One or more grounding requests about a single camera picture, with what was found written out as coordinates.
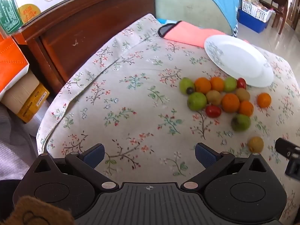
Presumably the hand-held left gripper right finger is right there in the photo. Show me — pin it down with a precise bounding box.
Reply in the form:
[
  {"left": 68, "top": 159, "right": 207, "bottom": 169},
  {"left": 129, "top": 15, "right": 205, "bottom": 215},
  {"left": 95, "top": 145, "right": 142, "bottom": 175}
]
[{"left": 181, "top": 142, "right": 273, "bottom": 190}]

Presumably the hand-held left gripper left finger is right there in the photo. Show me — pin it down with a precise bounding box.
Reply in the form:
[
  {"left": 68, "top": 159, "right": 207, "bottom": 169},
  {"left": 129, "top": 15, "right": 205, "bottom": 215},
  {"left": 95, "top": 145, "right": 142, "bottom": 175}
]
[{"left": 28, "top": 144, "right": 119, "bottom": 191}]

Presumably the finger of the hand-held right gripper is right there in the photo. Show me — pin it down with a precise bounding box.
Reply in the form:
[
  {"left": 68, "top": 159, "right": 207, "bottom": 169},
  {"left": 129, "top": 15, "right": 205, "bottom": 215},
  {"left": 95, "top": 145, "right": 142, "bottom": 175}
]
[
  {"left": 275, "top": 138, "right": 300, "bottom": 160},
  {"left": 285, "top": 157, "right": 300, "bottom": 177}
]

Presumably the brown kiwi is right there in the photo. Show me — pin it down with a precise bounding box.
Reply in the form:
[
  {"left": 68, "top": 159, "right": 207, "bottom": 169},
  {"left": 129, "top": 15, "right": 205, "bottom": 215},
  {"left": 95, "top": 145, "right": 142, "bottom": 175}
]
[
  {"left": 235, "top": 88, "right": 251, "bottom": 102},
  {"left": 206, "top": 90, "right": 222, "bottom": 106},
  {"left": 248, "top": 136, "right": 264, "bottom": 153}
]

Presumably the green jujube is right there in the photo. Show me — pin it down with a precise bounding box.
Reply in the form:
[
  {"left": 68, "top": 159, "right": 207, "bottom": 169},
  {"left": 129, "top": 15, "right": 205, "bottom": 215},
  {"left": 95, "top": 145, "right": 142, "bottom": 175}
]
[
  {"left": 224, "top": 77, "right": 238, "bottom": 92},
  {"left": 179, "top": 77, "right": 195, "bottom": 96},
  {"left": 187, "top": 92, "right": 207, "bottom": 111},
  {"left": 232, "top": 114, "right": 251, "bottom": 132}
]

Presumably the white patterned plate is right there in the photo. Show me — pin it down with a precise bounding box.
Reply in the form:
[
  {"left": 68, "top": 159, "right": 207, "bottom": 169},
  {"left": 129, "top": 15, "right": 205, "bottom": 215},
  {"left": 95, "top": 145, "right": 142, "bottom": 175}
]
[{"left": 203, "top": 35, "right": 275, "bottom": 88}]

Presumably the yellow box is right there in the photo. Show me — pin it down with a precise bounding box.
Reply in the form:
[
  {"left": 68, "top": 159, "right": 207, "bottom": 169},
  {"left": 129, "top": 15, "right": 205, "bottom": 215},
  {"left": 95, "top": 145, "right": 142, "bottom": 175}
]
[{"left": 16, "top": 83, "right": 50, "bottom": 123}]

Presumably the brown fuzzy cloth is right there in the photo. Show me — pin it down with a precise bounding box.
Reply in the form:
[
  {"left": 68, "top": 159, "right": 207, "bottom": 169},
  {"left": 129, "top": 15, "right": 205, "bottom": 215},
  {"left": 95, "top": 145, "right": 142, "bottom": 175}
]
[{"left": 0, "top": 196, "right": 75, "bottom": 225}]

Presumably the grey checked cloth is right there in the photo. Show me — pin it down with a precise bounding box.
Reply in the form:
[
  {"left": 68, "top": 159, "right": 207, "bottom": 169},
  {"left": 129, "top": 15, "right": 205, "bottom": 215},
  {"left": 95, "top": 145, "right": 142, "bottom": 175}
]
[{"left": 0, "top": 103, "right": 38, "bottom": 181}]

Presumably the plain cardboard box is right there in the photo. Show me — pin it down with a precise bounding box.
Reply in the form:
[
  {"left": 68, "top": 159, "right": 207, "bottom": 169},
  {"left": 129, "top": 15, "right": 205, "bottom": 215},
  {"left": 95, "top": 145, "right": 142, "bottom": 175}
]
[{"left": 1, "top": 71, "right": 40, "bottom": 118}]

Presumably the pink towel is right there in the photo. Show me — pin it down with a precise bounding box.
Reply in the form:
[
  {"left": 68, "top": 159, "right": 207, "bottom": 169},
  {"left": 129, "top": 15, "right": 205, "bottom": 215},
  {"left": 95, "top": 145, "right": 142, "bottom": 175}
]
[{"left": 157, "top": 21, "right": 250, "bottom": 48}]

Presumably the wooden headboard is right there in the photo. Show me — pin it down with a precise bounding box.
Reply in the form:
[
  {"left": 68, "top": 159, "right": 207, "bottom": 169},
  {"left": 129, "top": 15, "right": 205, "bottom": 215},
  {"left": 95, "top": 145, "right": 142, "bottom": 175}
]
[{"left": 12, "top": 0, "right": 161, "bottom": 95}]

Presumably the orange bag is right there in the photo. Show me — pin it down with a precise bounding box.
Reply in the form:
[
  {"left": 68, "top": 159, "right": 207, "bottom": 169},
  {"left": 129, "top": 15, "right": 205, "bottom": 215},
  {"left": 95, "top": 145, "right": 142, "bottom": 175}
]
[{"left": 0, "top": 31, "right": 30, "bottom": 99}]

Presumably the blue plastic bin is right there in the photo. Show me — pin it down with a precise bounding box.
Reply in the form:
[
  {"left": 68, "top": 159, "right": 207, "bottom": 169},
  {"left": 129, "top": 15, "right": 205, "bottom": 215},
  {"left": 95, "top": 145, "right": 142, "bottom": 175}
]
[{"left": 238, "top": 8, "right": 270, "bottom": 34}]

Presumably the white plastic basket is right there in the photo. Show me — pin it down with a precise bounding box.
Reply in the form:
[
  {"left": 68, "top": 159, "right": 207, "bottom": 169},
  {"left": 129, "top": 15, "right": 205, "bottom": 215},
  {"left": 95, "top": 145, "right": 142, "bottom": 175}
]
[{"left": 241, "top": 0, "right": 273, "bottom": 21}]

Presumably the white printed carton box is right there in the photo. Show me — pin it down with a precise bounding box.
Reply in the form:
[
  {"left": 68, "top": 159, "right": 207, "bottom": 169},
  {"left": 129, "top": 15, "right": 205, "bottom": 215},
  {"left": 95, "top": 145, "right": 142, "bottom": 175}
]
[{"left": 0, "top": 0, "right": 108, "bottom": 36}]

